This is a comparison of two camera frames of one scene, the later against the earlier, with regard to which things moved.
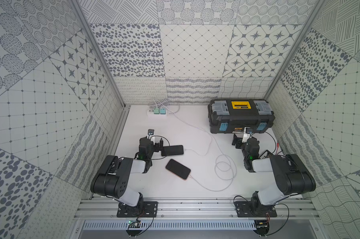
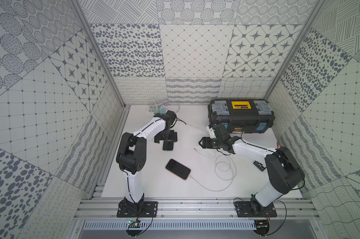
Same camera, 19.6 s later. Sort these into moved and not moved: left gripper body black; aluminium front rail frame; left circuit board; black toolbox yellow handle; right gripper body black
Moved: right gripper body black; left gripper body black
Not moved: black toolbox yellow handle; left circuit board; aluminium front rail frame
